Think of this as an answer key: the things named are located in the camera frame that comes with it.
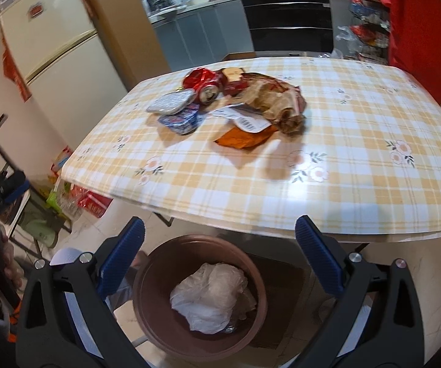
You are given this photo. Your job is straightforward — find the crushed red can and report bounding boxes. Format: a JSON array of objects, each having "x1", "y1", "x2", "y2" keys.
[{"x1": 183, "y1": 68, "x2": 228, "y2": 105}]

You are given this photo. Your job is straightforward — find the metal table leg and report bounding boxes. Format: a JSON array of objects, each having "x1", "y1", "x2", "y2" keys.
[{"x1": 153, "y1": 211, "x2": 176, "y2": 228}]

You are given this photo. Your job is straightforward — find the black built-in oven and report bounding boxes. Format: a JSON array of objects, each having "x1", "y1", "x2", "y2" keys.
[{"x1": 241, "y1": 0, "x2": 334, "y2": 55}]

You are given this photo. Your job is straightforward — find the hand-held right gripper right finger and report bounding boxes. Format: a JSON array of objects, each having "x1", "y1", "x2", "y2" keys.
[{"x1": 295, "y1": 215, "x2": 425, "y2": 368}]

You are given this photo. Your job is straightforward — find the white plastic bag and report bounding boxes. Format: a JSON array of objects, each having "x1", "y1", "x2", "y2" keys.
[{"x1": 169, "y1": 262, "x2": 258, "y2": 334}]

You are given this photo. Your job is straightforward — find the red wrapper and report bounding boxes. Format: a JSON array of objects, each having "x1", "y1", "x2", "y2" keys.
[{"x1": 224, "y1": 79, "x2": 252, "y2": 97}]

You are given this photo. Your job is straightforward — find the red paper banner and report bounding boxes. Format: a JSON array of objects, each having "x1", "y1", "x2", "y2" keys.
[{"x1": 1, "y1": 41, "x2": 32, "y2": 102}]

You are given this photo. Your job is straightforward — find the brown cardboard sheet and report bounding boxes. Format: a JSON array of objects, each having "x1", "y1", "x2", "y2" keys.
[{"x1": 243, "y1": 252, "x2": 314, "y2": 350}]

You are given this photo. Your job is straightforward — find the brown plastic bin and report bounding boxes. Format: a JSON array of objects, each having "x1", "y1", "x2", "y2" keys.
[{"x1": 132, "y1": 235, "x2": 269, "y2": 354}]

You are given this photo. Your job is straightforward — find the silver glitter pouch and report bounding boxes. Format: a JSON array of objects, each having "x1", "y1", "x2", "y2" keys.
[{"x1": 146, "y1": 88, "x2": 197, "y2": 115}]

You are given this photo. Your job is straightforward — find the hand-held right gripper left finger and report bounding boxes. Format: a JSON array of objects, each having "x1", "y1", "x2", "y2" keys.
[{"x1": 15, "y1": 217, "x2": 146, "y2": 368}]

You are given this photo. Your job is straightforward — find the brown paper bag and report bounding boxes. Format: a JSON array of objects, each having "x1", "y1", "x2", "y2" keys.
[{"x1": 239, "y1": 71, "x2": 307, "y2": 136}]

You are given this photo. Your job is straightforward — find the orange wrapper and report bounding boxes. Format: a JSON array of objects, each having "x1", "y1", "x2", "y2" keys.
[{"x1": 213, "y1": 125, "x2": 279, "y2": 150}]

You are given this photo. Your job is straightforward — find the red snack package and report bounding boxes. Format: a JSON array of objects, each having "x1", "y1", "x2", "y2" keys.
[{"x1": 70, "y1": 183, "x2": 114, "y2": 220}]

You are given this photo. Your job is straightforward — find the cream refrigerator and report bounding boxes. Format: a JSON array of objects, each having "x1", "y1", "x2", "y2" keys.
[{"x1": 0, "y1": 0, "x2": 137, "y2": 135}]

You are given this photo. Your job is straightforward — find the green snack bag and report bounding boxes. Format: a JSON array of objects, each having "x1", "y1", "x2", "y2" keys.
[{"x1": 46, "y1": 180, "x2": 72, "y2": 216}]

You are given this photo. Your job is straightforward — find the pale green bag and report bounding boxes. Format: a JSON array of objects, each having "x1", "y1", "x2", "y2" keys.
[{"x1": 17, "y1": 199, "x2": 66, "y2": 251}]

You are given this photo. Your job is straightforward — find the blue white wrapper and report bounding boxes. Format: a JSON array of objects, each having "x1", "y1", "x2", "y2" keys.
[{"x1": 158, "y1": 104, "x2": 200, "y2": 136}]

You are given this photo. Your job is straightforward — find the white paper receipt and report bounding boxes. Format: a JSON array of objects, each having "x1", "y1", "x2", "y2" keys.
[{"x1": 207, "y1": 103, "x2": 269, "y2": 133}]

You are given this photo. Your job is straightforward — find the red apron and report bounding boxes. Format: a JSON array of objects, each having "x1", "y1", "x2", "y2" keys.
[{"x1": 381, "y1": 0, "x2": 441, "y2": 106}]

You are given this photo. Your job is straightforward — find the orange yellow snack bag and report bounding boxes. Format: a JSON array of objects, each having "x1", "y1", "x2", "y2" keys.
[{"x1": 49, "y1": 147, "x2": 72, "y2": 185}]

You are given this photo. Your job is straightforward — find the grey lower cabinets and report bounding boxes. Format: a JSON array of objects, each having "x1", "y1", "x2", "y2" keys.
[{"x1": 150, "y1": 0, "x2": 258, "y2": 72}]

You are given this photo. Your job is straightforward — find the black wire rack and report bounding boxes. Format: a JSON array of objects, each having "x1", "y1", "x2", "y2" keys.
[{"x1": 337, "y1": 0, "x2": 392, "y2": 65}]

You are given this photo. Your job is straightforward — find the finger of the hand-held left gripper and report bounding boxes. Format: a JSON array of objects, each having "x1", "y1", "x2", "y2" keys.
[{"x1": 0, "y1": 171, "x2": 30, "y2": 204}]

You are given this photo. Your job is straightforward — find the yellow checked tablecloth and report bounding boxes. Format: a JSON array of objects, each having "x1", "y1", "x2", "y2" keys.
[{"x1": 59, "y1": 57, "x2": 441, "y2": 243}]

